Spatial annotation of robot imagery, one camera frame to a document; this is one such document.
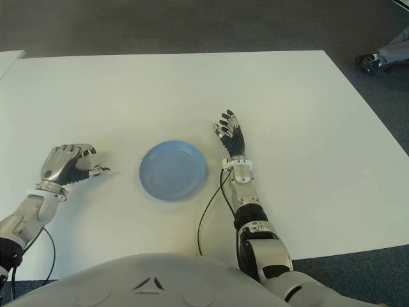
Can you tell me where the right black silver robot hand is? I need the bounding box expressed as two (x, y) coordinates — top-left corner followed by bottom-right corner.
(211, 109), (247, 158)

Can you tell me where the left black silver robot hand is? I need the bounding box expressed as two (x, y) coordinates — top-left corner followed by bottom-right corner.
(40, 143), (112, 186)

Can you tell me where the blue round plate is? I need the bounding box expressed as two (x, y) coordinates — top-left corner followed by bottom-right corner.
(138, 139), (208, 201)

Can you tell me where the white side table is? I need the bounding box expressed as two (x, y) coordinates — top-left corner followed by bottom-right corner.
(0, 50), (26, 80)

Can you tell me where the grey robot torso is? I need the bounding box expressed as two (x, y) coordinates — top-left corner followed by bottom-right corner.
(6, 252), (409, 307)

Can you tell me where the black perforated shoe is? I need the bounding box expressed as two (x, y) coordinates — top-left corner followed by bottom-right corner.
(355, 53), (380, 76)

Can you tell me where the grey trouser leg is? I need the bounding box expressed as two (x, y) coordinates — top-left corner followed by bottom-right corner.
(377, 27), (409, 70)

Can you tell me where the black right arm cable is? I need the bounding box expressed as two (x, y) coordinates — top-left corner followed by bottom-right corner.
(197, 169), (239, 256)

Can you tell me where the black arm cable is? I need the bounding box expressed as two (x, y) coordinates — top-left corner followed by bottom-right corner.
(11, 226), (57, 301)
(197, 169), (239, 256)

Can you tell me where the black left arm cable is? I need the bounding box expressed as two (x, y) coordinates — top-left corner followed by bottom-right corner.
(11, 226), (57, 301)

